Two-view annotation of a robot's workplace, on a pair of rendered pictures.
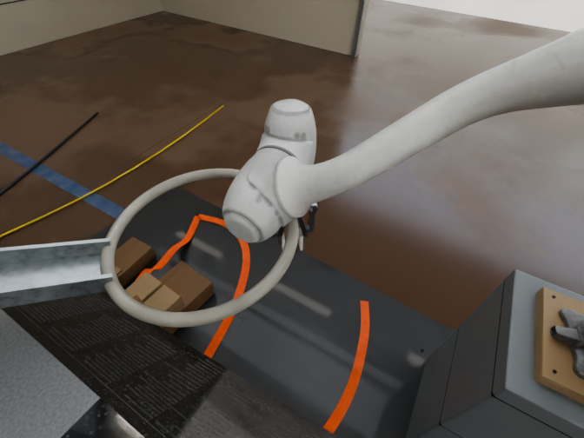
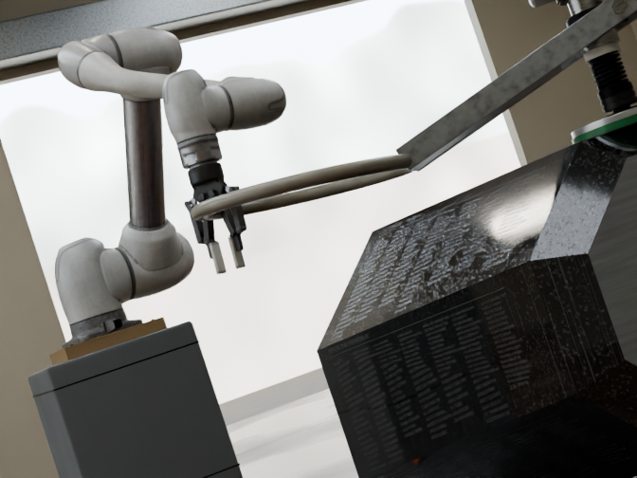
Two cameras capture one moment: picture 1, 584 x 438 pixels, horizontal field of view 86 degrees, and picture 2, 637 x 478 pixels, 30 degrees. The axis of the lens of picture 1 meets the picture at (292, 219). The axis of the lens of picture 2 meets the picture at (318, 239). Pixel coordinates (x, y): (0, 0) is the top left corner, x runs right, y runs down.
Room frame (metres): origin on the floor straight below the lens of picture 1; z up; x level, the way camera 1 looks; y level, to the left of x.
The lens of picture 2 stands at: (2.41, 1.80, 0.75)
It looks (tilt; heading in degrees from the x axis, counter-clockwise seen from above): 3 degrees up; 220
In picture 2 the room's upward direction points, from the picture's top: 18 degrees counter-clockwise
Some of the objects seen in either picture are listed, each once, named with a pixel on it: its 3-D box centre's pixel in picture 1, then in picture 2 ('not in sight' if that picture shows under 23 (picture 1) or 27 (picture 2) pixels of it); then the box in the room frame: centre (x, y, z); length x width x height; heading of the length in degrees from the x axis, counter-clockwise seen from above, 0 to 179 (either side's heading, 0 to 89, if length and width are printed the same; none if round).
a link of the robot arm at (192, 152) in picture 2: not in sight; (200, 154); (0.56, 0.01, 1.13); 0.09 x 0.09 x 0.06
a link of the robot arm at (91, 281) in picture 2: not in sight; (88, 278); (0.31, -0.79, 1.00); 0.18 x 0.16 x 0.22; 162
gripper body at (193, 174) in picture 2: not in sight; (209, 186); (0.56, 0.00, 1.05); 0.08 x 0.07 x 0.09; 102
